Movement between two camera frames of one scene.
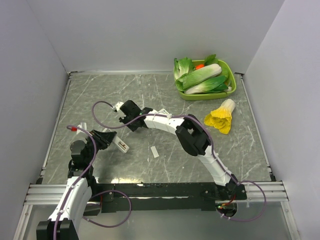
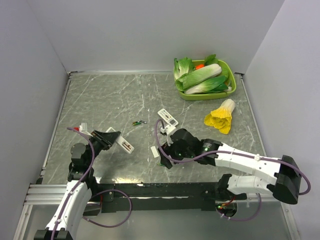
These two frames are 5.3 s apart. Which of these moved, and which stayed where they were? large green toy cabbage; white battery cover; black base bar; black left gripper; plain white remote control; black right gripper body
Moved: plain white remote control; black right gripper body
Stayed: white battery cover; black left gripper; black base bar; large green toy cabbage
